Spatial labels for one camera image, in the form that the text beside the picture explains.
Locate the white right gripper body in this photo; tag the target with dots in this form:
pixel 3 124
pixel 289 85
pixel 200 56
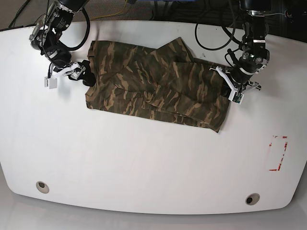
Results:
pixel 74 70

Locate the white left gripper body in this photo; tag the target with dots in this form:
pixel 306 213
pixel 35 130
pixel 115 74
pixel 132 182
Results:
pixel 235 86

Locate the camouflage t-shirt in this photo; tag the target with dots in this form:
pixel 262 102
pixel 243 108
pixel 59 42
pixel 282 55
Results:
pixel 165 84

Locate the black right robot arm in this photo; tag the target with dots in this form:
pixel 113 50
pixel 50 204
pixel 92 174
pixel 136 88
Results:
pixel 46 38

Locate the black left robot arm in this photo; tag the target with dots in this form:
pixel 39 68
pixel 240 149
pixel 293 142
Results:
pixel 255 56

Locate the red tape rectangle marking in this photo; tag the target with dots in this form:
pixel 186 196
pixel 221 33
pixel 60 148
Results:
pixel 277 150

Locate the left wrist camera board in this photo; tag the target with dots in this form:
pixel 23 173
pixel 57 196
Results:
pixel 238 98

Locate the right table cable grommet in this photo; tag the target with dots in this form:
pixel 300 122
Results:
pixel 252 199

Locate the table cable grommet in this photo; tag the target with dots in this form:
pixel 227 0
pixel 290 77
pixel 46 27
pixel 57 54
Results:
pixel 42 187
pixel 252 199

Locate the left table cable grommet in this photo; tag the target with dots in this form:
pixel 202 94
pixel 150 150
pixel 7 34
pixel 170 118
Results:
pixel 42 187

